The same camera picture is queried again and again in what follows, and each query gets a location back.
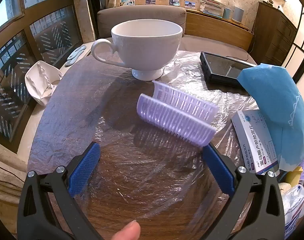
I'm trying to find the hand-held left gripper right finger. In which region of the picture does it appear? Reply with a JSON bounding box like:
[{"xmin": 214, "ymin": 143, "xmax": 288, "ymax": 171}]
[{"xmin": 202, "ymin": 143, "xmax": 285, "ymax": 240}]

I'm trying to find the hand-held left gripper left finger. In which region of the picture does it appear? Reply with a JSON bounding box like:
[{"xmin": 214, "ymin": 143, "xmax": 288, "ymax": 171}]
[{"xmin": 17, "ymin": 141, "xmax": 102, "ymax": 240}]

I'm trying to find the purple plastic hair roller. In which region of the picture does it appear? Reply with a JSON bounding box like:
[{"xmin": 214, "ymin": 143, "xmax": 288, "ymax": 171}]
[{"xmin": 136, "ymin": 80, "xmax": 220, "ymax": 147}]

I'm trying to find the white tissue packet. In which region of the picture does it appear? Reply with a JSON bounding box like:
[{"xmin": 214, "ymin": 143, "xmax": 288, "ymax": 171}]
[{"xmin": 282, "ymin": 184, "xmax": 304, "ymax": 239}]

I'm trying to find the person's left hand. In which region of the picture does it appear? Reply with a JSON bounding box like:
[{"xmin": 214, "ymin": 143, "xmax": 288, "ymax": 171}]
[{"xmin": 111, "ymin": 220, "xmax": 141, "ymax": 240}]

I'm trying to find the white medicine box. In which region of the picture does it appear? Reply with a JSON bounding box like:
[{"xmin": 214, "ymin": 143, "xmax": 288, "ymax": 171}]
[{"xmin": 231, "ymin": 110, "xmax": 282, "ymax": 175}]

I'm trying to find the clear plastic table film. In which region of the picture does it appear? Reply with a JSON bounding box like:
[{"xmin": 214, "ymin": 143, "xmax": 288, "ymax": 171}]
[{"xmin": 27, "ymin": 50, "xmax": 267, "ymax": 240}]

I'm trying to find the round beige bread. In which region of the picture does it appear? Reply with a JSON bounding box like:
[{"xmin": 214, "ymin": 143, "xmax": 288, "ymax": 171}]
[{"xmin": 278, "ymin": 182, "xmax": 291, "ymax": 195}]

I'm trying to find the blue paper bag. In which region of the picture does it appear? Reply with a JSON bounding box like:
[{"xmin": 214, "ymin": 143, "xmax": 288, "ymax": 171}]
[{"xmin": 236, "ymin": 63, "xmax": 304, "ymax": 173}]

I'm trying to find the black tablet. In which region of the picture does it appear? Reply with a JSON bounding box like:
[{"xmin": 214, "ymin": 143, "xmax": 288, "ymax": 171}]
[{"xmin": 200, "ymin": 51, "xmax": 258, "ymax": 89}]

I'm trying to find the light blue slipper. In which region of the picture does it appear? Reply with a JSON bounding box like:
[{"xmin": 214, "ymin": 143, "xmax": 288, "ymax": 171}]
[{"xmin": 65, "ymin": 45, "xmax": 87, "ymax": 67}]

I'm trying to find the white ceramic cup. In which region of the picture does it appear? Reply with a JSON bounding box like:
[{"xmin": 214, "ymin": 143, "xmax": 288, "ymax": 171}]
[{"xmin": 91, "ymin": 19, "xmax": 184, "ymax": 82}]

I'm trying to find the wooden headboard shelf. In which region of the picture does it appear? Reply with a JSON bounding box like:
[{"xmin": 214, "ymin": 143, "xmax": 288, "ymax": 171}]
[{"xmin": 186, "ymin": 9, "xmax": 253, "ymax": 52}]

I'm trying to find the wooden framed window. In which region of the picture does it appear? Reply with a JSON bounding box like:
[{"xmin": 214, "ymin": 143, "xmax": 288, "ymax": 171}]
[{"xmin": 0, "ymin": 0, "xmax": 92, "ymax": 153}]

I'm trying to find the wooden cabinet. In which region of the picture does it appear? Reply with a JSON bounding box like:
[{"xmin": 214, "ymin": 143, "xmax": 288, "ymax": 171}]
[{"xmin": 252, "ymin": 1, "xmax": 298, "ymax": 67}]

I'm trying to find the large grey speaker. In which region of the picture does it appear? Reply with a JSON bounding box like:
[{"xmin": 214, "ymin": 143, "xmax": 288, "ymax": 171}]
[{"xmin": 232, "ymin": 6, "xmax": 244, "ymax": 23}]

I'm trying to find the stack of books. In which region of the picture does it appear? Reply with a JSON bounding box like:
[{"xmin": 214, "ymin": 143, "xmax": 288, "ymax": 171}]
[{"xmin": 199, "ymin": 0, "xmax": 226, "ymax": 18}]

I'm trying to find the brown sofa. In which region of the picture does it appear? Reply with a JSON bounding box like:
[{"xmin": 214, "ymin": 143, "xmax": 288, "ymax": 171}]
[{"xmin": 96, "ymin": 5, "xmax": 252, "ymax": 58}]

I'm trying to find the black cable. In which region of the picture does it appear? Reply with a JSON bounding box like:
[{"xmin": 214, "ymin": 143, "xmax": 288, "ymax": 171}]
[{"xmin": 226, "ymin": 42, "xmax": 255, "ymax": 62}]

